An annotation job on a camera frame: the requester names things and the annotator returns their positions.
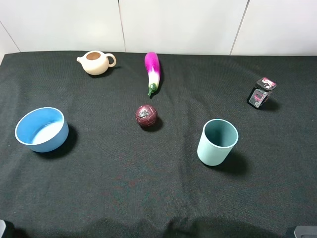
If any black tablecloth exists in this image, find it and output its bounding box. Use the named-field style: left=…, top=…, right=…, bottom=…
left=0, top=51, right=317, bottom=238

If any dark red ball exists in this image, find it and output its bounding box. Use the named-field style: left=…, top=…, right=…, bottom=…
left=135, top=105, right=158, bottom=127

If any teal cup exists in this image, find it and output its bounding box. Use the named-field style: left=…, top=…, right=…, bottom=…
left=197, top=119, right=239, bottom=166

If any black gum box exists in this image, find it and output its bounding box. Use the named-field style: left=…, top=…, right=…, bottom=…
left=247, top=77, right=277, bottom=109

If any purple toy eggplant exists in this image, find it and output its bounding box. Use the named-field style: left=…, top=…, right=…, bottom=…
left=144, top=52, right=160, bottom=97

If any blue bowl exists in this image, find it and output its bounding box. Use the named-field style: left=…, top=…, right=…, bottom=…
left=15, top=107, right=69, bottom=153

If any beige ceramic teapot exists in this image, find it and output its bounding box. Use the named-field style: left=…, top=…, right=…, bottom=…
left=76, top=51, right=116, bottom=75

